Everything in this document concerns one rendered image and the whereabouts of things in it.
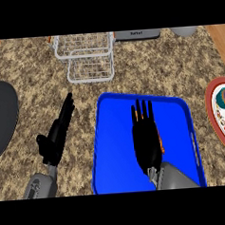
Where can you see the dark grey round pan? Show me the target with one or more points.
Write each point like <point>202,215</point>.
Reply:
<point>2,115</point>

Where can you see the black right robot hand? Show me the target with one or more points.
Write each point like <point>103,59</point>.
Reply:
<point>146,137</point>

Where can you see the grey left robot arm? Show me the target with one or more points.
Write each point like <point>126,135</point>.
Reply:
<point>41,186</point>

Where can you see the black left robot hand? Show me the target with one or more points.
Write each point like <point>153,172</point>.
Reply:
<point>57,134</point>

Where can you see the red-rimmed patterned plate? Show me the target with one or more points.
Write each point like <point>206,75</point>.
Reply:
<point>221,116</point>

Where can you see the blue plastic tray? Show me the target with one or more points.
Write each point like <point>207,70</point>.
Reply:
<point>118,142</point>

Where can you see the pale grey round container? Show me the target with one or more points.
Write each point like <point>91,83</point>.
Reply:
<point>184,31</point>

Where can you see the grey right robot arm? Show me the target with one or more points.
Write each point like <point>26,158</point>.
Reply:
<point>172,176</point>

